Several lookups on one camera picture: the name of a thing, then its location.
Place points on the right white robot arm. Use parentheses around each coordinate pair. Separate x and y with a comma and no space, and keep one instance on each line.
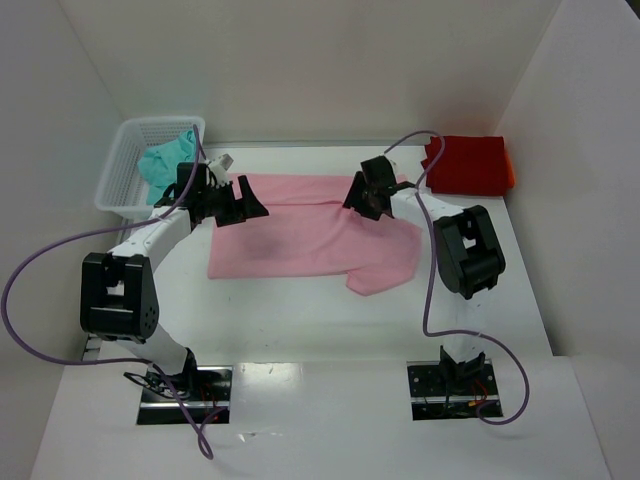
(465,255)

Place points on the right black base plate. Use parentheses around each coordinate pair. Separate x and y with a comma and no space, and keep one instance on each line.
(433,398)

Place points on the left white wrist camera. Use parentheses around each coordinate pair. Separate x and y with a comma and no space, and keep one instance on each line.
(220,165)

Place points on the white plastic basket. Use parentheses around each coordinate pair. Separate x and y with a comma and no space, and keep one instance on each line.
(121,189)

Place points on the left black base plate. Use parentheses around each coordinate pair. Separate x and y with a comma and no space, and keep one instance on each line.
(210,396)

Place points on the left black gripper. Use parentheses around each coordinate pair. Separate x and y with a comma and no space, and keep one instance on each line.
(232,201)

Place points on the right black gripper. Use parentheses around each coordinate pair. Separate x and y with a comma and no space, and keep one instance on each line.
(368,193)

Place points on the pink polo shirt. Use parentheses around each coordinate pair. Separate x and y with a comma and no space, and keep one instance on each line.
(309,233)

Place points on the red folded t shirt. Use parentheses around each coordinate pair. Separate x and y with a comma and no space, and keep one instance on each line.
(472,166)

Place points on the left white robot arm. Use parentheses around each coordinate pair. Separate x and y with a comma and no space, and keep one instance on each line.
(119,302)

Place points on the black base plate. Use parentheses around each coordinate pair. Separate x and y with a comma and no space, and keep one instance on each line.
(210,396)
(433,398)

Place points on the teal t shirt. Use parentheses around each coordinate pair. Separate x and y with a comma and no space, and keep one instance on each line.
(158,165)

